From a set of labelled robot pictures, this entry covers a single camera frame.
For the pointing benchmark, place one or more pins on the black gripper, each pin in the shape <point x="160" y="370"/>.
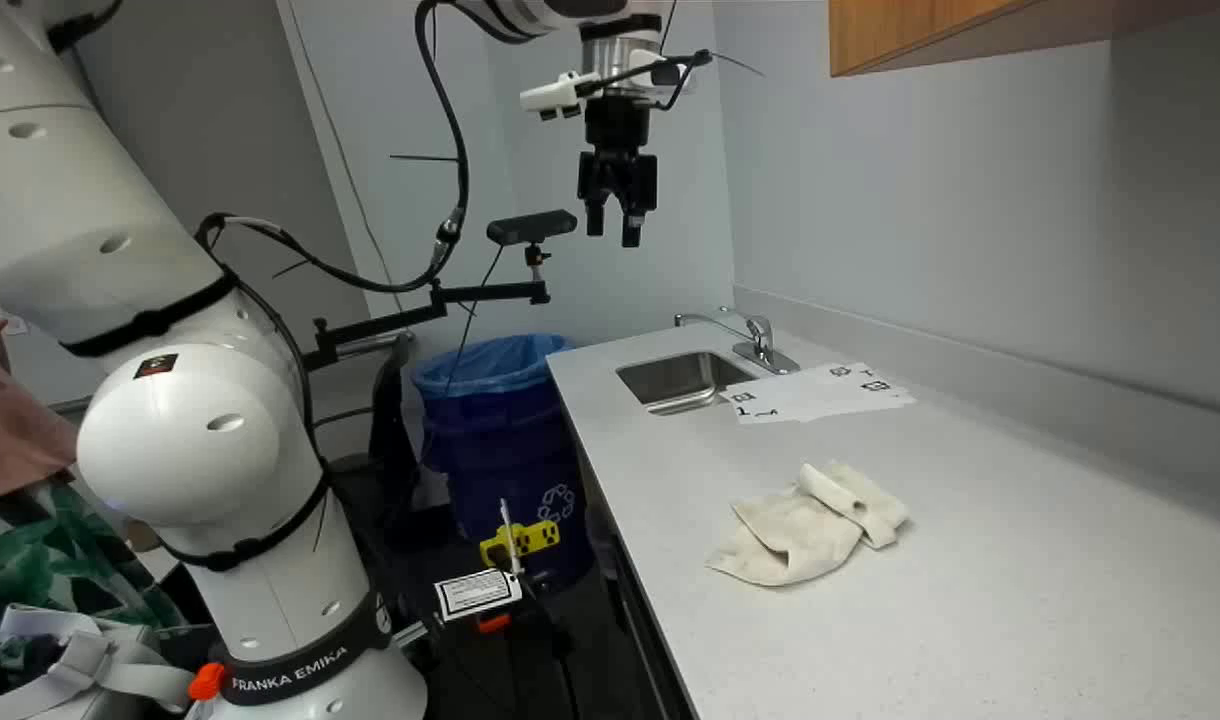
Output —
<point x="617" y="125"/>

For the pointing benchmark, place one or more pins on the beige cloth towel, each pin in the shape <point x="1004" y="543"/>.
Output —
<point x="795" y="532"/>

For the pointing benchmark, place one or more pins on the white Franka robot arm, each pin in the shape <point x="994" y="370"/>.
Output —
<point x="194" y="427"/>

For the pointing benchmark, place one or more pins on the steel sink basin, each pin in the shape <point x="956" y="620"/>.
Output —
<point x="685" y="376"/>

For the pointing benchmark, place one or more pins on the chrome faucet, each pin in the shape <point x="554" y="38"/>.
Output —
<point x="756" y="345"/>

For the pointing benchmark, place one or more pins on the blue trash bin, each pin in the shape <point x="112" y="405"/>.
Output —
<point x="502" y="427"/>

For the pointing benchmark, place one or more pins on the white printed paper sheet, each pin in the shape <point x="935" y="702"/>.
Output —
<point x="820" y="395"/>

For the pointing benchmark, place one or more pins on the yellow black-marked clamp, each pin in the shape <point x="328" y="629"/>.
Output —
<point x="514" y="547"/>

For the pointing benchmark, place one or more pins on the white label tag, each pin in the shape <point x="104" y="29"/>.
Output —
<point x="478" y="592"/>

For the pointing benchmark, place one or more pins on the orange round button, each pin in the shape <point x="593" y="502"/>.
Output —
<point x="207" y="683"/>

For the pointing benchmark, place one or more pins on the pink cloth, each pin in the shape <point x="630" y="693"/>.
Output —
<point x="8" y="427"/>

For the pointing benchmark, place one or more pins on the green patterned cloth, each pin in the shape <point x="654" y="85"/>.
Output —
<point x="49" y="561"/>

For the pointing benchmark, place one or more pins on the black stereo camera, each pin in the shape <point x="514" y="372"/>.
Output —
<point x="528" y="227"/>

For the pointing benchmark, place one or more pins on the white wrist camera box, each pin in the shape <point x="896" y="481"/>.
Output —
<point x="570" y="88"/>

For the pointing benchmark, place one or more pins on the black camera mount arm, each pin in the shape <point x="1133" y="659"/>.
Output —
<point x="411" y="313"/>

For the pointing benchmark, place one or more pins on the wooden wall cabinet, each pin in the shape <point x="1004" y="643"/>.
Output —
<point x="928" y="26"/>

